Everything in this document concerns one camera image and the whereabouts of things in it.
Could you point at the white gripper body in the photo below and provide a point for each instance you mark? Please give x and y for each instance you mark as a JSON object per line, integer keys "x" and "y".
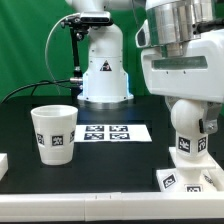
{"x": 198, "y": 74}

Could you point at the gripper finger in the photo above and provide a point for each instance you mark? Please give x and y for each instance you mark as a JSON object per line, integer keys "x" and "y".
{"x": 170, "y": 101}
{"x": 208, "y": 123}

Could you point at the white light bulb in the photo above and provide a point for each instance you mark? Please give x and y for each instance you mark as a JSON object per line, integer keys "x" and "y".
{"x": 191, "y": 144}

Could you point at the white lamp base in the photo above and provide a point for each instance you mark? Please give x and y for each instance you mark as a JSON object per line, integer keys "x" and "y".
{"x": 200, "y": 175}

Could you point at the white lamp shade cup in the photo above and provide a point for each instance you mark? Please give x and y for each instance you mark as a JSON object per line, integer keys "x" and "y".
{"x": 55, "y": 127}

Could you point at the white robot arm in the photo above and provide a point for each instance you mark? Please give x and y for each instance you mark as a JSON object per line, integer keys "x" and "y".
{"x": 172, "y": 23}

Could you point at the white marker tag sheet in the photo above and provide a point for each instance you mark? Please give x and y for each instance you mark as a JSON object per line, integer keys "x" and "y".
{"x": 112, "y": 133}

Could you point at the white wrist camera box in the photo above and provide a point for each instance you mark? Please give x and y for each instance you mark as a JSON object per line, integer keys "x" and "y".
{"x": 142, "y": 37}

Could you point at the black camera stand pole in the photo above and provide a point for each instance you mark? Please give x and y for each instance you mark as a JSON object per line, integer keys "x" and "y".
{"x": 77, "y": 79}

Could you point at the black camera on stand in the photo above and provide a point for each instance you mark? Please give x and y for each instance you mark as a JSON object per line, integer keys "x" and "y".
{"x": 97, "y": 18}

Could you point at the white front rail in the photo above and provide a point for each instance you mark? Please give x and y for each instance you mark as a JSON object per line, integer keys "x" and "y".
{"x": 110, "y": 206}

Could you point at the white rail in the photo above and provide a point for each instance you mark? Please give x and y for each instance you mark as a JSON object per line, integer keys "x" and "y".
{"x": 3, "y": 164}
{"x": 110, "y": 206}

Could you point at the white left rail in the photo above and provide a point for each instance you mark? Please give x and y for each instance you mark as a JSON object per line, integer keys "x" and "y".
{"x": 3, "y": 164}

